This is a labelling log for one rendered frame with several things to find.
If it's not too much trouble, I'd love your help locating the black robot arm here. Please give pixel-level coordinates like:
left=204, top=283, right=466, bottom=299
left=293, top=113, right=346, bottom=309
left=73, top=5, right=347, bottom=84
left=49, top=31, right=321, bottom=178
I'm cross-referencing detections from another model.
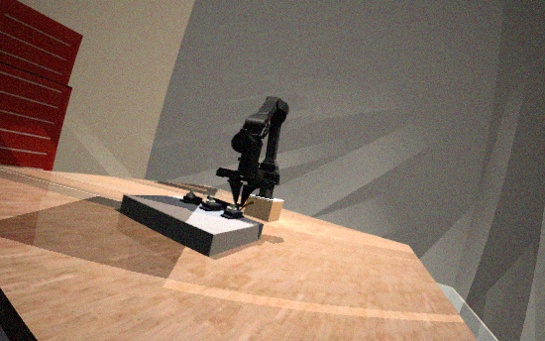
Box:
left=231, top=96, right=289, bottom=199

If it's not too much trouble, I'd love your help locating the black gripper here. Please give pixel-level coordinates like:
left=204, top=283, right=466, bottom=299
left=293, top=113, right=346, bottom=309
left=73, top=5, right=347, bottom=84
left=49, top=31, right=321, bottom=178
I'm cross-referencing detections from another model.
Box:
left=216, top=155, right=274, bottom=206

